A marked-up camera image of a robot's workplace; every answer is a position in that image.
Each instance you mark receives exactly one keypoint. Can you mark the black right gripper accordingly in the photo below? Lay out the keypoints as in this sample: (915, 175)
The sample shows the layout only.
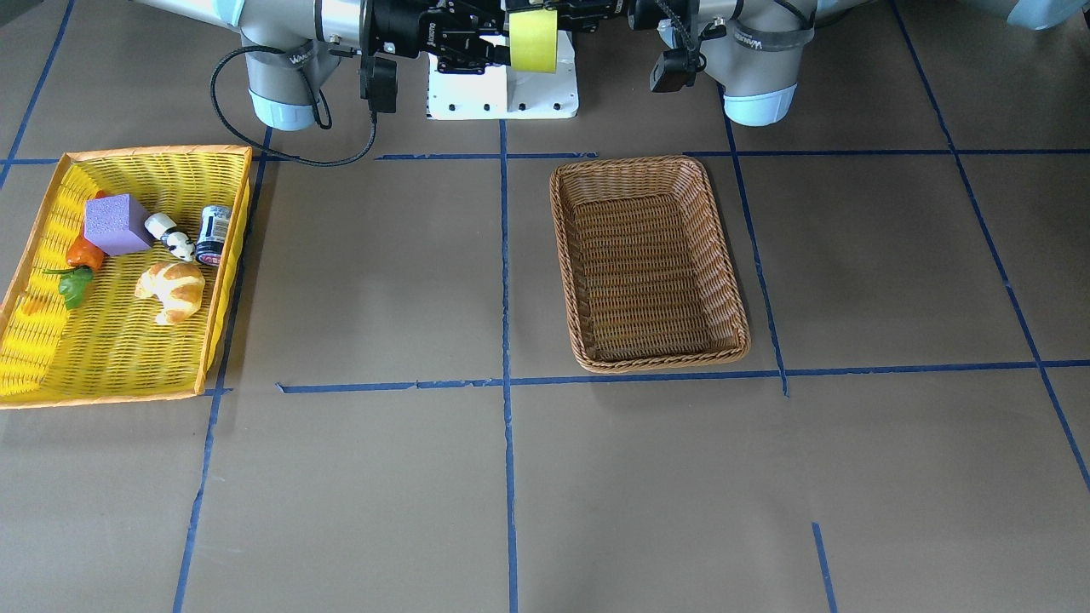
(407, 27)

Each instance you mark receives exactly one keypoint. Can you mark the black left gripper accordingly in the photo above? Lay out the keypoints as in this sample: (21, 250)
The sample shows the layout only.
(649, 13)

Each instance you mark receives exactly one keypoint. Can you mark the yellow tape roll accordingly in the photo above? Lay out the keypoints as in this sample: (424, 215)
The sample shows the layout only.
(533, 40)

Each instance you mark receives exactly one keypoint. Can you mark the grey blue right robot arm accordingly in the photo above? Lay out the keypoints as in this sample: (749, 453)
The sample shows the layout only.
(292, 47)

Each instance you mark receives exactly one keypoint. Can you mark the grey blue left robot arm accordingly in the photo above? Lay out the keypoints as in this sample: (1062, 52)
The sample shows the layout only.
(753, 49)

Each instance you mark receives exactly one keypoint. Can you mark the brown wicker basket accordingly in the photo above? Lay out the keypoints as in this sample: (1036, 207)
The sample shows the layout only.
(647, 275)

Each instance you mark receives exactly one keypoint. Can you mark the yellow plastic basket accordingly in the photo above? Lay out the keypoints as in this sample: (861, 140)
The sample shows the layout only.
(109, 349)

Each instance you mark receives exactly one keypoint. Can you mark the small battery can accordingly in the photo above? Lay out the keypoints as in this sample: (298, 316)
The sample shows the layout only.
(212, 234)

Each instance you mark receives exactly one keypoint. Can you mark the black white toy cow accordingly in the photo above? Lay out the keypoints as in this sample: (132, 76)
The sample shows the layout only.
(171, 236)

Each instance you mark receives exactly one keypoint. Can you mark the toy croissant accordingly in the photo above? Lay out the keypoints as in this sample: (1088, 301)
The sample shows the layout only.
(179, 286)

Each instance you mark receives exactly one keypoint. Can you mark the purple foam cube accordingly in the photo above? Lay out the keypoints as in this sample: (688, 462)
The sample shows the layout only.
(116, 224)

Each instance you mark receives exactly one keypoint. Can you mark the orange toy carrot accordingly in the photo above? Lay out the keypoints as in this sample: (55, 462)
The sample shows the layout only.
(83, 262)

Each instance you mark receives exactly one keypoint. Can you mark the white mounting post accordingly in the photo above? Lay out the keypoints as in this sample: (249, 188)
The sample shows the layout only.
(503, 93)

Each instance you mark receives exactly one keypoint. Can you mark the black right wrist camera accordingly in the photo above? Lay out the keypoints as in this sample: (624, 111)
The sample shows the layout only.
(378, 84)

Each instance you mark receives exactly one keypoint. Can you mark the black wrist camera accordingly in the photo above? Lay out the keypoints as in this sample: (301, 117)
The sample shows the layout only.
(378, 84)
(675, 69)

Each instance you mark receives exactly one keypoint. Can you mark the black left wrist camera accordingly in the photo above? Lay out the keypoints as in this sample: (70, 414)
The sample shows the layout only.
(675, 69)

